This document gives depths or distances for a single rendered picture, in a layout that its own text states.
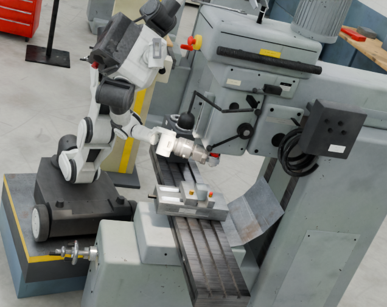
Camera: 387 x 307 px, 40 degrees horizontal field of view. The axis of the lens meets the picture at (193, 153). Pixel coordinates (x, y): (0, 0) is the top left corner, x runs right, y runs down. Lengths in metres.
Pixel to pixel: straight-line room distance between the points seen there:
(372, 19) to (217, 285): 7.27
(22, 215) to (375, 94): 2.01
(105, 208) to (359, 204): 1.37
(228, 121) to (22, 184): 1.64
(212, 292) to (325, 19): 1.18
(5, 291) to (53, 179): 0.69
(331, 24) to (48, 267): 1.90
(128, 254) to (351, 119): 1.19
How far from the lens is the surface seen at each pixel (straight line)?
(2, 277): 3.42
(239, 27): 2.09
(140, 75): 2.39
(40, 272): 3.06
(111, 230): 2.69
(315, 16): 2.24
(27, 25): 6.79
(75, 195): 3.15
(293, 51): 2.19
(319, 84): 2.33
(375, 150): 2.48
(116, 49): 2.37
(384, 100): 2.52
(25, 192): 3.41
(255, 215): 2.69
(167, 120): 3.01
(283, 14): 10.28
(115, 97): 2.34
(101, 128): 2.84
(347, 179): 2.50
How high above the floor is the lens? 2.36
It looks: 27 degrees down
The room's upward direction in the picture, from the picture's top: 17 degrees clockwise
